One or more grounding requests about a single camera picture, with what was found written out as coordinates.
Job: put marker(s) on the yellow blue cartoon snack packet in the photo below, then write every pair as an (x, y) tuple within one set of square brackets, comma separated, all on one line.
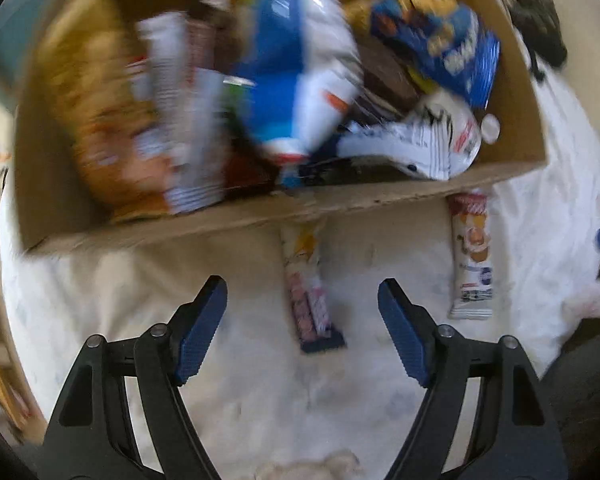
[(362, 12)]

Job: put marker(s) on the teal box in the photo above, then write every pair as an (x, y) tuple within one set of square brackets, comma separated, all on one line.
[(15, 25)]

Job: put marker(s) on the white packet with red label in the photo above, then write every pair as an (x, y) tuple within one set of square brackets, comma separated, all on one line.
[(190, 160)]

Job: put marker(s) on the white snack bar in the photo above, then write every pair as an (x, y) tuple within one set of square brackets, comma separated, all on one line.
[(470, 260)]

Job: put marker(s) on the cardboard box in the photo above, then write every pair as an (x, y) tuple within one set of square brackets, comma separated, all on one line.
[(330, 200)]

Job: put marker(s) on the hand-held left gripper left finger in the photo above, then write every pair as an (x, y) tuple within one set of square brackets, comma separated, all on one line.
[(202, 330)]

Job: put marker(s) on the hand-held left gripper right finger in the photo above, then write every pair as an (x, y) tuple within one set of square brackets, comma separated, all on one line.
[(402, 330)]

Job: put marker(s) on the large blue white snack bag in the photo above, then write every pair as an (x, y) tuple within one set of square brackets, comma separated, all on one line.
[(280, 60)]

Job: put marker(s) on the wooden chair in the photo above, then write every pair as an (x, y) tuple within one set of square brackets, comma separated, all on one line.
[(0, 370)]

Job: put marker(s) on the beige cracker packet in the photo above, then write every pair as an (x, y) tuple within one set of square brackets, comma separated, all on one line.
[(90, 110)]

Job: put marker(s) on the pink snack bar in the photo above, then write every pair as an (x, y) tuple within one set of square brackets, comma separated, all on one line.
[(307, 300)]

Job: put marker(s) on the white blanket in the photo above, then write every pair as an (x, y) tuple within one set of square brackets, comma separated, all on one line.
[(260, 410)]

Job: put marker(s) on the dark grey furry cloth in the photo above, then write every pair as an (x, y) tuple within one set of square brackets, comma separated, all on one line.
[(535, 25)]

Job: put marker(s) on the brown chocolate biscuit packet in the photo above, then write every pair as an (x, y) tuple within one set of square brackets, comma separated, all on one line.
[(385, 75)]

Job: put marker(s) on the white fluffy cloth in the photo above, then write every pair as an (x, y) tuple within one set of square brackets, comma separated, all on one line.
[(310, 465)]

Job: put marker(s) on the white packet with black characters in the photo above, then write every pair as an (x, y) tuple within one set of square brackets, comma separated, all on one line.
[(430, 135)]

